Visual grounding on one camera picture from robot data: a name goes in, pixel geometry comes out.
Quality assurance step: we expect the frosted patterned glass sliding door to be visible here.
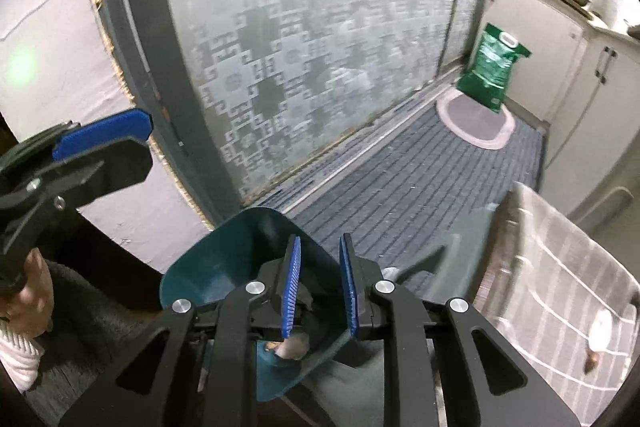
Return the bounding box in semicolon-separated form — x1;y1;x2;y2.
82;0;506;233

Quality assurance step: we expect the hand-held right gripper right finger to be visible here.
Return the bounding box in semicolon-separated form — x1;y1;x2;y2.
339;233;581;427

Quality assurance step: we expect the person's left hand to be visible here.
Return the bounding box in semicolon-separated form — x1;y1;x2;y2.
0;249;55;339

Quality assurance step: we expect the green printed bag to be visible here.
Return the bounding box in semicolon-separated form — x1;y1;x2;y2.
456;23;532;114

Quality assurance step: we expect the person's left forearm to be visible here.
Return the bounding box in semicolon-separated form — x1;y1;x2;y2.
0;327;42;390

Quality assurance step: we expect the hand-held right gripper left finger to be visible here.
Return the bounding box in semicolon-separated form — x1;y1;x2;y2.
57;234;303;427

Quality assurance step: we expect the white kitchen cabinet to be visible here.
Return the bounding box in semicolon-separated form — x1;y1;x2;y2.
487;0;640;228

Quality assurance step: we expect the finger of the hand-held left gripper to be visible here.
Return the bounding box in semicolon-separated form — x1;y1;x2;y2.
0;109;153;228
0;121;81;195

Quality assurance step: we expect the white curved bar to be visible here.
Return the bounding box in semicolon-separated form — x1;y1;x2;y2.
572;187;635;225

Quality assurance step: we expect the pinkish crumpled scrap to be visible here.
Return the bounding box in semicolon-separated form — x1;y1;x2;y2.
272;337;311;362

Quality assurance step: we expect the teal plastic trash bin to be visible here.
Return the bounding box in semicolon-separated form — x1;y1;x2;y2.
159;207;386;403

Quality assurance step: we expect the dark striped floor mat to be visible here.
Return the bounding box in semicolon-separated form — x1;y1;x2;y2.
250;99;546;303

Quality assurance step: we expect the pink oval floor mat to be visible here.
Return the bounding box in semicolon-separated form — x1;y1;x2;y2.
435;88;516;151

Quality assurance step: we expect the dark grey fuzzy cloth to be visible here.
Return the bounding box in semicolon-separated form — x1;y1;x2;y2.
30;257;171;423

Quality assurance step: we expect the white crumpled tissue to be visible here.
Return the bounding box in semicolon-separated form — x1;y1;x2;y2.
587;309;615;353

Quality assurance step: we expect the grey checked tablecloth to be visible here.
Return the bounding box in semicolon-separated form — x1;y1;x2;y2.
435;181;640;427

